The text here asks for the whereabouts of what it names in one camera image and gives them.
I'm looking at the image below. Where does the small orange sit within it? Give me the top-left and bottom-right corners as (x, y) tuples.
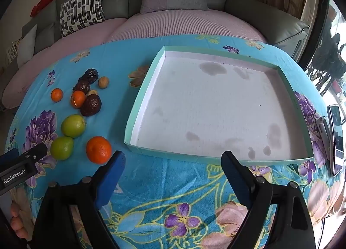
(51, 88), (64, 103)
(70, 91), (86, 109)

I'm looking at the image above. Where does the plain grey pillow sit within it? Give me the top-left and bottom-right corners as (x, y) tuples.
(17, 24), (38, 68)

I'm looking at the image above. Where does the smartphone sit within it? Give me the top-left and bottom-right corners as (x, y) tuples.
(327, 105), (346, 176)

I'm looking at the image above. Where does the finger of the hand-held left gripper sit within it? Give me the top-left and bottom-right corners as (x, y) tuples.
(0, 143), (48, 163)

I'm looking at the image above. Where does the white rack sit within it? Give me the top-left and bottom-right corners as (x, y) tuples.
(5, 38), (22, 63)

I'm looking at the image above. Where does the person's left hand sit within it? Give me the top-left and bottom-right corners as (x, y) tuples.
(9, 202), (29, 239)

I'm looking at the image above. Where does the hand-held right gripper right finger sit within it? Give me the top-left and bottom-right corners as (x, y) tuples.
(221, 151), (316, 249)

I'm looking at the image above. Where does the green round fruit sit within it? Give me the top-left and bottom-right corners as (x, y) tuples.
(50, 137), (74, 161)
(61, 114), (87, 138)

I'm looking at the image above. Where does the pink sofa cover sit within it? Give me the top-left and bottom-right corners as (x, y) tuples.
(3, 8), (267, 109)

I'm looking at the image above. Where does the large orange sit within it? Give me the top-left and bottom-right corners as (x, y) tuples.
(86, 136), (112, 164)

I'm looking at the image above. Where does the black and white patterned pillow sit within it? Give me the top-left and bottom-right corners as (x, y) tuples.
(59, 0), (105, 38)

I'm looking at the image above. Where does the dark red wrinkled date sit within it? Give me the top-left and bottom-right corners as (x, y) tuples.
(78, 68), (99, 85)
(80, 94), (102, 117)
(72, 81), (91, 94)

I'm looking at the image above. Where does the shallow teal cardboard tray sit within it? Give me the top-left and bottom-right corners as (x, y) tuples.
(124, 46), (314, 165)

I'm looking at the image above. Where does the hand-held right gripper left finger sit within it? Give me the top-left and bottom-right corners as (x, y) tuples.
(32, 150), (126, 249)

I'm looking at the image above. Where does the grey sofa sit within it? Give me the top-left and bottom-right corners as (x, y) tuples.
(0, 0), (311, 109)

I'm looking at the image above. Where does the blue floral tablecloth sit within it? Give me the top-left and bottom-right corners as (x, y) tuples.
(5, 34), (344, 249)

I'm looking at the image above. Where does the black door frame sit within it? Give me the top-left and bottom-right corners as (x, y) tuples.
(299, 0), (346, 68)

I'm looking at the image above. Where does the red bag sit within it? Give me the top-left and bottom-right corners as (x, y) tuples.
(30, 0), (56, 18)

